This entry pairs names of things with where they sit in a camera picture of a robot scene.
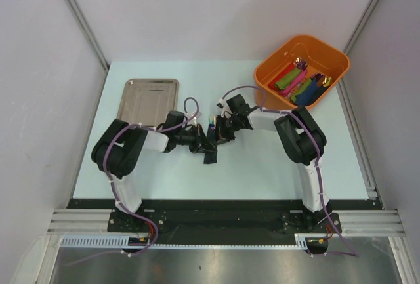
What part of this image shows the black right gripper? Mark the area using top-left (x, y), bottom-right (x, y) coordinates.
top-left (211, 115), bottom-right (241, 146)

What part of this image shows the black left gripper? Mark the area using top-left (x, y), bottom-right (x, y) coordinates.
top-left (175, 123), bottom-right (217, 154)

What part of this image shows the black paper napkin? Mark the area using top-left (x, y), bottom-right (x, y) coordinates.
top-left (203, 127), bottom-right (218, 165)

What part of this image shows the iridescent rainbow fork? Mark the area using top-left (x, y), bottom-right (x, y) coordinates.
top-left (209, 116), bottom-right (217, 131)

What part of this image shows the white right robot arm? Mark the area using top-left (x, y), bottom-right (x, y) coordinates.
top-left (215, 94), bottom-right (331, 232)

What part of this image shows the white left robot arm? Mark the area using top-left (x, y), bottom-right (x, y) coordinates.
top-left (91, 110), bottom-right (217, 232)

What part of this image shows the green rolled napkin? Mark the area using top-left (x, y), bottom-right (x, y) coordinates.
top-left (275, 68), bottom-right (301, 91)

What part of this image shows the blue rolled napkin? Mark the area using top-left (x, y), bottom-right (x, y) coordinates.
top-left (295, 80), bottom-right (318, 106)

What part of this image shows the silver metal tray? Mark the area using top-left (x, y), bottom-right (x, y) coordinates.
top-left (117, 79), bottom-right (179, 127)

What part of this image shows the orange plastic bin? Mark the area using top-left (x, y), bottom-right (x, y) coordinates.
top-left (254, 35), bottom-right (350, 110)

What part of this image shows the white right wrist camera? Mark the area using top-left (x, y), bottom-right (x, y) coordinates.
top-left (217, 98), bottom-right (232, 117)

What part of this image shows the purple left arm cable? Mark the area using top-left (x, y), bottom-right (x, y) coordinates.
top-left (64, 96), bottom-right (201, 266)

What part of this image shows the white cable duct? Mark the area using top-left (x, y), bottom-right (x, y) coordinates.
top-left (60, 234), bottom-right (327, 250)

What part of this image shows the aluminium frame profile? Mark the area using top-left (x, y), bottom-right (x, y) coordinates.
top-left (334, 208), bottom-right (408, 237)

